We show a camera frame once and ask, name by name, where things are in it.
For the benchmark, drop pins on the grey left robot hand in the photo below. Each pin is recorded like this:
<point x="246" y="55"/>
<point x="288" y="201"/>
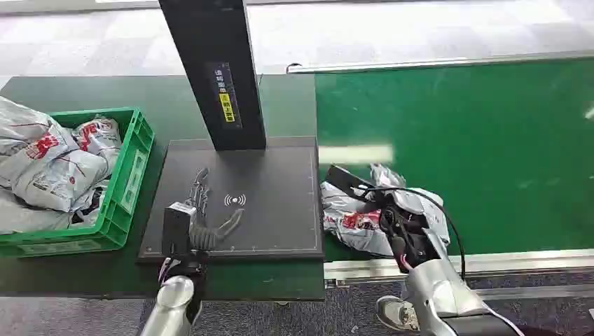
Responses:
<point x="204" y="234"/>

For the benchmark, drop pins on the dark right robot hand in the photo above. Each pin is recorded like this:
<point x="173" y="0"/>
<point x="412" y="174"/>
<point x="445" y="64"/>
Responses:
<point x="408" y="232"/>

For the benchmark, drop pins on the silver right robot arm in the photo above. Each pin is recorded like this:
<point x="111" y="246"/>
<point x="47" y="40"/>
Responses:
<point x="441" y="292"/>

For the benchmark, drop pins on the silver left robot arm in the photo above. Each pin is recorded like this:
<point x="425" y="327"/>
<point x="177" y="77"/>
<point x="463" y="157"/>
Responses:
<point x="170" y="301"/>

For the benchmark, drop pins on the person's grey shoe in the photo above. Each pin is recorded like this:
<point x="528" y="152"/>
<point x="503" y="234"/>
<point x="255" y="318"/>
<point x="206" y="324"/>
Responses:
<point x="397" y="313"/>

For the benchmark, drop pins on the green plastic crate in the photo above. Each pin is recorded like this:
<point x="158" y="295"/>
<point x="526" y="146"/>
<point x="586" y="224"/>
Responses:
<point x="123" y="185"/>

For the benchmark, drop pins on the green conveyor belt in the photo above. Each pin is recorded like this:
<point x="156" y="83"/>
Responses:
<point x="487" y="153"/>

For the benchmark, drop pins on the yellow and black label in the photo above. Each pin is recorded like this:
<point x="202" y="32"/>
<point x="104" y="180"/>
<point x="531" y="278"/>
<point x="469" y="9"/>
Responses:
<point x="226" y="99"/>

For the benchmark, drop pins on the small grey parcel bag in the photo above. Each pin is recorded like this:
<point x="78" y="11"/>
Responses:
<point x="100" y="132"/>

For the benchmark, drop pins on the grey parcel bag red print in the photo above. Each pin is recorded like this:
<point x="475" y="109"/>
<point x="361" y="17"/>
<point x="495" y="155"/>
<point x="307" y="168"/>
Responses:
<point x="65" y="178"/>

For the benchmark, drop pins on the flat grey parcel bag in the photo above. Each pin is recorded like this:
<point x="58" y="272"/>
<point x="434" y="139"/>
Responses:
<point x="32" y="218"/>

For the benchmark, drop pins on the large grey parcel bag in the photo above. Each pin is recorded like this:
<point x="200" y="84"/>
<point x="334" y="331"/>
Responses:
<point x="23" y="134"/>

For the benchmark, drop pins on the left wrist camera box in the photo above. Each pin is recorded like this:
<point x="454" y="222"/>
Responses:
<point x="177" y="227"/>

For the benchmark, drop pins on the black scanner base plate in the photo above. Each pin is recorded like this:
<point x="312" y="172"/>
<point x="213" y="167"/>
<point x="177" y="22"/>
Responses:
<point x="274" y="204"/>

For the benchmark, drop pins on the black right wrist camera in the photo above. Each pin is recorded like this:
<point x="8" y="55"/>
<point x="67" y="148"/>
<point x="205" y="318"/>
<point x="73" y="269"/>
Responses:
<point x="345" y="181"/>

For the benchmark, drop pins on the silver conveyor side rail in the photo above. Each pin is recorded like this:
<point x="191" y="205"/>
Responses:
<point x="417" y="64"/>
<point x="519" y="266"/>

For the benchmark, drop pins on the black scanner post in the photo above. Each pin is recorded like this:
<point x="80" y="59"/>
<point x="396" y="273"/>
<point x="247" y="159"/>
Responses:
<point x="218" y="69"/>

